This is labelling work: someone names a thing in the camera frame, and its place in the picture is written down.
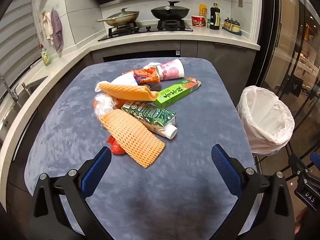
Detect black gas stove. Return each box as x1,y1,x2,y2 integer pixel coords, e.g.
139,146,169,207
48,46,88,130
97,20,193,42

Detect chrome kitchen faucet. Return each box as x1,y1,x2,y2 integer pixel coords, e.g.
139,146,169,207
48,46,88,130
0,74,19,103

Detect black bag with heart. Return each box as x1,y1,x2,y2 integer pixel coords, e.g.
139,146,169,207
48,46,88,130
287,76,304,97

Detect black wok lid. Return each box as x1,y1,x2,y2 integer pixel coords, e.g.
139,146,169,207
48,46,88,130
151,1,189,12

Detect dark sauce bottle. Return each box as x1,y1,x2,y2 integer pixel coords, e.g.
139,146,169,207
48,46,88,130
209,3,221,30

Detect white paper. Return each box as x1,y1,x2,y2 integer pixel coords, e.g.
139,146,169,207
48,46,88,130
111,71,138,87

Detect green dish soap bottle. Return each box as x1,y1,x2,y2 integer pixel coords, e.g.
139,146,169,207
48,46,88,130
40,44,52,67

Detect beige frying pan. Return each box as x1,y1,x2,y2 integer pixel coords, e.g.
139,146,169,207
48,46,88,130
97,11,140,27

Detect black framed glass door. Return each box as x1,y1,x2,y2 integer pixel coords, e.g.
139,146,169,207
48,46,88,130
257,0,320,180

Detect green carton with white cap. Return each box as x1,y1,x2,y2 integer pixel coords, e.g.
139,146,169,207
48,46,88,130
121,101,178,139

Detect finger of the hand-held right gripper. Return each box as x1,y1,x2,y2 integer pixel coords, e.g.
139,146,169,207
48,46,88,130
309,152,320,167
288,154,312,183

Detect red instant noodle cup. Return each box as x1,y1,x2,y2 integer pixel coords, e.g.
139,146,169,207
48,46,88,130
191,15,206,27

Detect orange plastic bag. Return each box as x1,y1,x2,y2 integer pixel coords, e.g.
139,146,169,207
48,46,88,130
107,135,125,155

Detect pink flowered paper cup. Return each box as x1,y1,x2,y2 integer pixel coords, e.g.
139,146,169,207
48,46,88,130
155,59,185,81

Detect large orange foam net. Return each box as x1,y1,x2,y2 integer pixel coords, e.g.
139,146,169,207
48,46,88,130
99,109,166,168

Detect trash bin white liner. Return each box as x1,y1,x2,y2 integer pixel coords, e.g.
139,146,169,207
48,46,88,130
236,85,295,157

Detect black built-in appliance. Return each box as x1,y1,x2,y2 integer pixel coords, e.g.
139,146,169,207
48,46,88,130
101,49,181,63

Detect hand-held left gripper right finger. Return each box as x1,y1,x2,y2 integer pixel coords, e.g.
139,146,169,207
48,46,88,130
211,144,295,240

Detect steel kitchen sink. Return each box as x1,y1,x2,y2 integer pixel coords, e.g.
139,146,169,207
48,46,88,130
0,79,48,133

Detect black wok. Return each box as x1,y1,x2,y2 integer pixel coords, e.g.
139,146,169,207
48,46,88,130
150,6,190,20

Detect clear plastic bag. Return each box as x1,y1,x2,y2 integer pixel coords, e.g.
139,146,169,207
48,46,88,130
93,94,120,120

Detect glass pan lid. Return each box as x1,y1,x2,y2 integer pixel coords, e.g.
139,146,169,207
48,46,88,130
106,7,139,19

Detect green lidded spice jar set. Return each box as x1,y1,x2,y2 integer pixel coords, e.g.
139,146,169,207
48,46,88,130
222,17,242,36

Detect small orange foam net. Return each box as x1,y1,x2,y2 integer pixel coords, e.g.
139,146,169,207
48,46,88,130
95,81,159,102

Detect orange snack wrapper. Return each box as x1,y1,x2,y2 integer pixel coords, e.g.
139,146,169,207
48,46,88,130
132,67,160,84

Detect person's right hand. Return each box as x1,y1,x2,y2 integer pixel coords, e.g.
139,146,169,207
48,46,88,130
294,206,309,234

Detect white window blinds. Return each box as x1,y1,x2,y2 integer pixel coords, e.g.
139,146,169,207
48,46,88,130
0,0,40,100

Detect long green cardboard box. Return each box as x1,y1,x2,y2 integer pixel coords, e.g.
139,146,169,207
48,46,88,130
154,77,202,107

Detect white hanging towel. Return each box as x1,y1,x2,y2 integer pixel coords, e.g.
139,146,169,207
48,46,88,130
42,11,54,45

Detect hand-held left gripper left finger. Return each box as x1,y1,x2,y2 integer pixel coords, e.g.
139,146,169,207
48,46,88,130
29,145,112,240

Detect purple hanging towel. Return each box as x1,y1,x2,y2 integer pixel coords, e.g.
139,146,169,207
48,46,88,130
51,9,64,53

